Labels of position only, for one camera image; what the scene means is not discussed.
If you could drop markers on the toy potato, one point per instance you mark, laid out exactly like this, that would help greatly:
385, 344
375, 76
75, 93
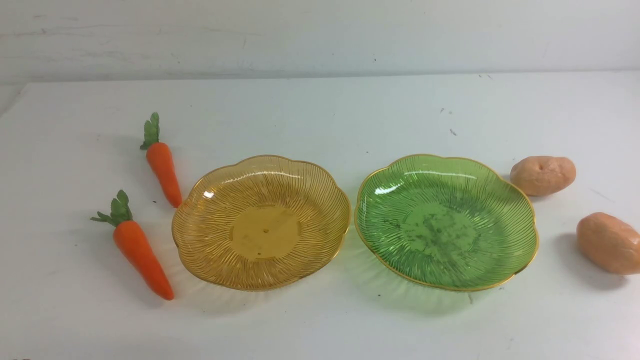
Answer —
610, 243
541, 176

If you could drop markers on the green plastic flower plate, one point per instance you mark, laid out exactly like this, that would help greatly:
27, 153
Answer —
448, 223

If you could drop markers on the toy carrot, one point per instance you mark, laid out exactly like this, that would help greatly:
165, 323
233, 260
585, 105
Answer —
160, 159
132, 241

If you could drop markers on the amber plastic flower plate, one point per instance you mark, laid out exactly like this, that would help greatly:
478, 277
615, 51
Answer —
261, 224

